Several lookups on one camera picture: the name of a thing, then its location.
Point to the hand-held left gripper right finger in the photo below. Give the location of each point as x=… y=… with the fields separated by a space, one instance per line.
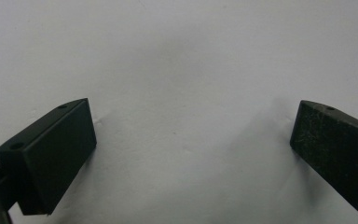
x=335 y=149

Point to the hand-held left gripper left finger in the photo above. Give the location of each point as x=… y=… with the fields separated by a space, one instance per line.
x=49 y=155

